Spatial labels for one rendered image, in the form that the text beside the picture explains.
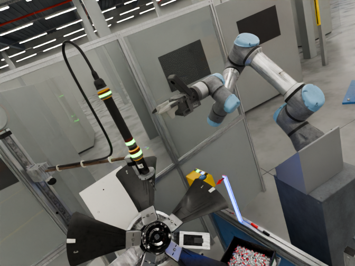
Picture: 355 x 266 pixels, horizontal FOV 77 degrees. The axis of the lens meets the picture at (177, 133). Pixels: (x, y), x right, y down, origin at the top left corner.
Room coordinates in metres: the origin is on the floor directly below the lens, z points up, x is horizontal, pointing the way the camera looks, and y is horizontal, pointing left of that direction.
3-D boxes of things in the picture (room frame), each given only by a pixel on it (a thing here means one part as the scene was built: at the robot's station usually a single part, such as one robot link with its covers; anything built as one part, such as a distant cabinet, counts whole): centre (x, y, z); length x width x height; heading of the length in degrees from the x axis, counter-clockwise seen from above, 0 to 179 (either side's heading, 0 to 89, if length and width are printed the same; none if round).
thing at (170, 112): (0.85, 0.00, 1.64); 0.09 x 0.03 x 0.06; 127
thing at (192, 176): (1.22, -0.02, 1.02); 0.16 x 0.10 x 0.11; 26
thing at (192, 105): (0.92, -0.09, 1.63); 0.12 x 0.08 x 0.09; 116
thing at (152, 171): (0.80, 0.19, 1.50); 0.09 x 0.07 x 0.10; 61
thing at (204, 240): (0.84, 0.15, 0.98); 0.20 x 0.16 x 0.20; 26
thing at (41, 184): (1.12, 0.77, 1.48); 0.05 x 0.03 x 0.62; 151
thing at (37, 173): (1.09, 0.73, 1.55); 0.10 x 0.07 x 0.08; 61
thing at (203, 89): (0.96, -0.16, 1.64); 0.08 x 0.05 x 0.08; 26
